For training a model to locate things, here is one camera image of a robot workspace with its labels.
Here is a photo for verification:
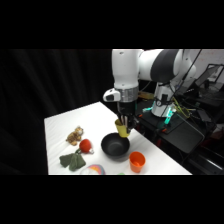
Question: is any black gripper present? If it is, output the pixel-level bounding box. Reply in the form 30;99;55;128
116;101;138;133

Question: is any yellow plastic cup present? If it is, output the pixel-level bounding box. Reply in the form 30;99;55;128
114;118;132;139

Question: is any black bowl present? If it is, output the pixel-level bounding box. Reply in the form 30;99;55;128
100;132;131;159

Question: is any orange plastic cup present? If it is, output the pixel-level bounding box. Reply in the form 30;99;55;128
129;151;147;174

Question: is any green base light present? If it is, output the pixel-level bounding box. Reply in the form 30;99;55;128
164;107;177;126

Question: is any red ball toy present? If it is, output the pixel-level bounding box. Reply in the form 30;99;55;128
78;138;95;155

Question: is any tiger plush toy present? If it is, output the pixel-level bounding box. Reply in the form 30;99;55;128
65;125;85;147

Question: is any black robot stand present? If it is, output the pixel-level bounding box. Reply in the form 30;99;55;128
133;97;206;156

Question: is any green leafy vegetable toy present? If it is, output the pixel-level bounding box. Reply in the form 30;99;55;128
58;151;87;173

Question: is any black curtain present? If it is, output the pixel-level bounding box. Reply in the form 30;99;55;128
0;49;116;176

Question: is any black laptop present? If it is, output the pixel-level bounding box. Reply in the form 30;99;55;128
194;63;224;90

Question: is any white board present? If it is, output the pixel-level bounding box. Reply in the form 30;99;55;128
196;49;224;74

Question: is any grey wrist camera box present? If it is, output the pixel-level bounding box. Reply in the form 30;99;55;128
102;88;122;103

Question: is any tan cable connector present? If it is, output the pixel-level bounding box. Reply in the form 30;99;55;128
137;90;155;102

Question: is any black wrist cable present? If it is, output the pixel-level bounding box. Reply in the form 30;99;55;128
138;80;153;94

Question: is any yellow green cable bundle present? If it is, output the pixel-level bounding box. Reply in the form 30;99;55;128
172;99;194;120

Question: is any black hanging cable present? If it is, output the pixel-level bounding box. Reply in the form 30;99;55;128
171;49;203;102

